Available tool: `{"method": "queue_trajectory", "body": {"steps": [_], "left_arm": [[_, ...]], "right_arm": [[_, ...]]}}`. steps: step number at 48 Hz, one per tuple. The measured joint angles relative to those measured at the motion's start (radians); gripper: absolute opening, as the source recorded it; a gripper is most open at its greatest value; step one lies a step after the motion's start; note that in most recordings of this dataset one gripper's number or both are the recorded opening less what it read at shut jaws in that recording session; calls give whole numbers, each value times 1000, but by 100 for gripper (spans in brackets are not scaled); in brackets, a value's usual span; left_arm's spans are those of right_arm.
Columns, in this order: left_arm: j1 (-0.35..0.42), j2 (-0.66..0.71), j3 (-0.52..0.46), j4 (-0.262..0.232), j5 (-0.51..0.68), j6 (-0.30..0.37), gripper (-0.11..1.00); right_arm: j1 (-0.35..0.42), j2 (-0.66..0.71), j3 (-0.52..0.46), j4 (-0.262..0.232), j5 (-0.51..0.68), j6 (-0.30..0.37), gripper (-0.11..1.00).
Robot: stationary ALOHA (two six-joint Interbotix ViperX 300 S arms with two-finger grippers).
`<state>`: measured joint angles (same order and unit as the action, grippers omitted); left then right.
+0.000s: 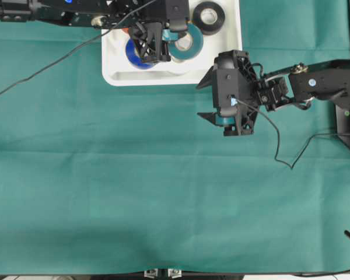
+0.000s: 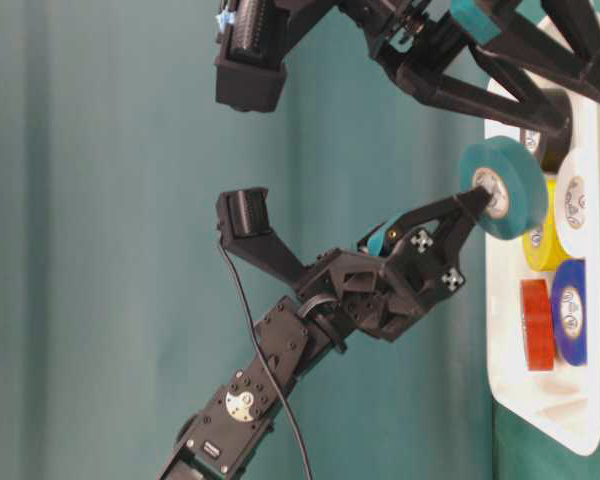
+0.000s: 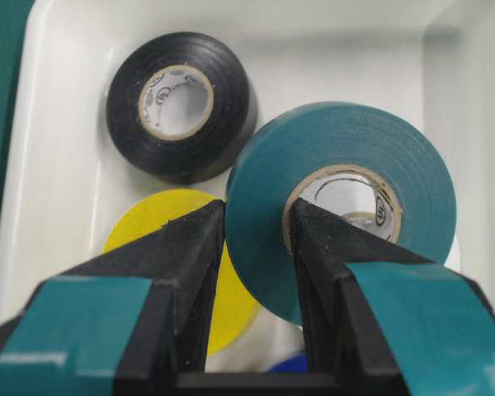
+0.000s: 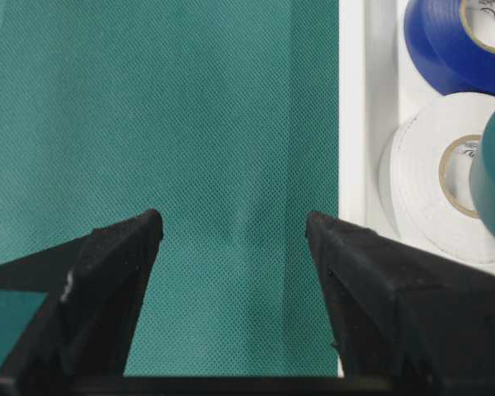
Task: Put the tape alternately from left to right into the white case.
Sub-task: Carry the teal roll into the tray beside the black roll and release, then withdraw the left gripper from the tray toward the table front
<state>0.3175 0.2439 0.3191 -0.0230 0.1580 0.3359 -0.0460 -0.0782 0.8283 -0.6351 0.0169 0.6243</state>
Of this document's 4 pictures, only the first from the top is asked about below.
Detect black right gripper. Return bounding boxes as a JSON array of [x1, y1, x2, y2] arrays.
[[195, 50, 260, 137]]

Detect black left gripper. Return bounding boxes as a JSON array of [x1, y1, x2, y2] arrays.
[[104, 1, 187, 63]]

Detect teal tape roll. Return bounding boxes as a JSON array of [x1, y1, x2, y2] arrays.
[[169, 24, 204, 60]]

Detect black tape roll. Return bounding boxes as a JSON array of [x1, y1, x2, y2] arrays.
[[192, 1, 225, 36]]

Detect blue tape roll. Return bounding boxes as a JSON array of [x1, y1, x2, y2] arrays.
[[125, 39, 155, 70]]

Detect white tape roll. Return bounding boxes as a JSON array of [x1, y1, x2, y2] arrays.
[[171, 57, 187, 64]]

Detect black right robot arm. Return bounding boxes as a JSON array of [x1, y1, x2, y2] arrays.
[[197, 50, 350, 149]]

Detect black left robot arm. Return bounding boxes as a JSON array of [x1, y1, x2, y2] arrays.
[[0, 0, 190, 64]]

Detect white plastic case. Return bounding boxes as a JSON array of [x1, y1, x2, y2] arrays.
[[101, 1, 242, 86]]

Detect metal table clamp right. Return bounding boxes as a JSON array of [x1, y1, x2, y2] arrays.
[[167, 269, 182, 279]]

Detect metal table clamp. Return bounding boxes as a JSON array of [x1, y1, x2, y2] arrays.
[[167, 269, 182, 279], [143, 269, 159, 279]]

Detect metal table clamp left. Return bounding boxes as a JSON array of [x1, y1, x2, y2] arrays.
[[143, 269, 159, 279]]

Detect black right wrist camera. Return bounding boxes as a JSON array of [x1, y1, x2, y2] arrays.
[[212, 50, 260, 137]]

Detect black right camera cable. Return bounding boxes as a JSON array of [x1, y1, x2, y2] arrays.
[[233, 99, 350, 170]]

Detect black camera cable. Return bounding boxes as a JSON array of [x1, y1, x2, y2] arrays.
[[233, 99, 350, 170], [0, 0, 157, 102]]

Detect black left camera cable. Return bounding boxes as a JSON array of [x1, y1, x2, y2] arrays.
[[0, 0, 157, 102]]

